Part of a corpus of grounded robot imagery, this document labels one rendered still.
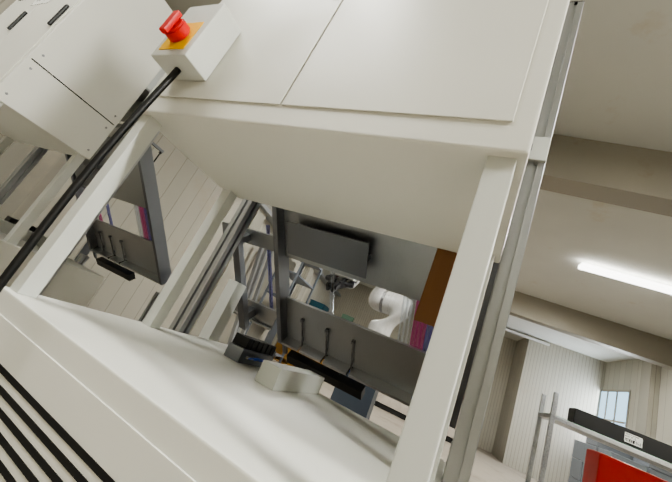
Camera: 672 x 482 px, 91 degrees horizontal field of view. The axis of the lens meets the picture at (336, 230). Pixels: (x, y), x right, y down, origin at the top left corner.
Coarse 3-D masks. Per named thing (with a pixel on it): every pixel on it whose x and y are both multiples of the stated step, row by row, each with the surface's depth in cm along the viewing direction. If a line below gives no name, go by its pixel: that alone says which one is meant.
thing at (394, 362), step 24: (288, 312) 129; (312, 312) 122; (288, 336) 134; (312, 336) 127; (336, 336) 120; (360, 336) 114; (384, 336) 109; (360, 360) 118; (384, 360) 112; (408, 360) 107; (408, 384) 110
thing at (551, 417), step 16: (544, 400) 268; (544, 416) 246; (576, 432) 254; (592, 432) 220; (544, 448) 224; (624, 448) 211; (528, 464) 255; (544, 464) 220; (656, 464) 218; (528, 480) 250
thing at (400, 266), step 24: (288, 216) 113; (312, 216) 108; (288, 240) 111; (312, 240) 106; (336, 240) 101; (360, 240) 97; (384, 240) 97; (312, 264) 114; (336, 264) 104; (360, 264) 99; (384, 264) 99; (408, 264) 95; (384, 288) 102; (408, 288) 98
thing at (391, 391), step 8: (288, 344) 130; (296, 344) 130; (304, 344) 131; (304, 352) 127; (312, 352) 127; (320, 352) 127; (320, 360) 123; (328, 360) 123; (336, 360) 124; (336, 368) 120; (344, 368) 120; (352, 368) 120; (352, 376) 117; (360, 376) 117; (368, 376) 117; (368, 384) 114; (376, 384) 114; (384, 384) 114; (384, 392) 111; (392, 392) 111; (400, 392) 111; (400, 400) 109; (408, 400) 109
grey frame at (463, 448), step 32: (576, 32) 91; (544, 128) 82; (544, 160) 76; (512, 224) 72; (224, 256) 96; (512, 256) 70; (192, 288) 93; (512, 288) 67; (192, 320) 91; (480, 352) 63; (480, 384) 62; (480, 416) 59; (448, 480) 56
